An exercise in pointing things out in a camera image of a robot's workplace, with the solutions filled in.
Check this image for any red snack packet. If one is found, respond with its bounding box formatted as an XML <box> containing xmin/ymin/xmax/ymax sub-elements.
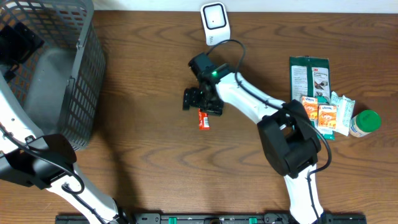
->
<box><xmin>198</xmin><ymin>109</ymin><xmax>210</xmax><ymax>130</ymax></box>

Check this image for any green 3M package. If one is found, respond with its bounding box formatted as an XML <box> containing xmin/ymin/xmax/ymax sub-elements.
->
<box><xmin>289</xmin><ymin>57</ymin><xmax>335</xmax><ymax>140</ymax></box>

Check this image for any orange white tissue pack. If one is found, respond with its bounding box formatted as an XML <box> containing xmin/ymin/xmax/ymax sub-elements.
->
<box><xmin>318</xmin><ymin>105</ymin><xmax>337</xmax><ymax>130</ymax></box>

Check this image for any white toilet wipes pack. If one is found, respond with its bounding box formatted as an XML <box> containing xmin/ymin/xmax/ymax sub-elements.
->
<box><xmin>330</xmin><ymin>91</ymin><xmax>355</xmax><ymax>136</ymax></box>

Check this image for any green lid seasoning jar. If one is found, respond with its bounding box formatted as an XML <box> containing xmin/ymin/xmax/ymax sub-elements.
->
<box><xmin>349</xmin><ymin>110</ymin><xmax>382</xmax><ymax>138</ymax></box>

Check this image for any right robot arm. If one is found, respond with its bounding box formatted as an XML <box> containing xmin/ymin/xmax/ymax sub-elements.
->
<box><xmin>183</xmin><ymin>53</ymin><xmax>323</xmax><ymax>223</ymax></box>

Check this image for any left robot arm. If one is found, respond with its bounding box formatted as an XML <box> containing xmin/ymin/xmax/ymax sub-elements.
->
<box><xmin>1</xmin><ymin>21</ymin><xmax>130</xmax><ymax>223</ymax></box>

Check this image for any white barcode scanner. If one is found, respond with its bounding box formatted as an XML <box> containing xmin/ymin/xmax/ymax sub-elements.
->
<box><xmin>200</xmin><ymin>2</ymin><xmax>231</xmax><ymax>46</ymax></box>

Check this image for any grey plastic mesh basket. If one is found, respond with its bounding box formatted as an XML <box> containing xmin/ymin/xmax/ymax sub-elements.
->
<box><xmin>1</xmin><ymin>0</ymin><xmax>106</xmax><ymax>150</ymax></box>

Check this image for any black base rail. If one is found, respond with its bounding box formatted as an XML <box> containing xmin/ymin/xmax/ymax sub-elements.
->
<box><xmin>55</xmin><ymin>212</ymin><xmax>368</xmax><ymax>224</ymax></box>

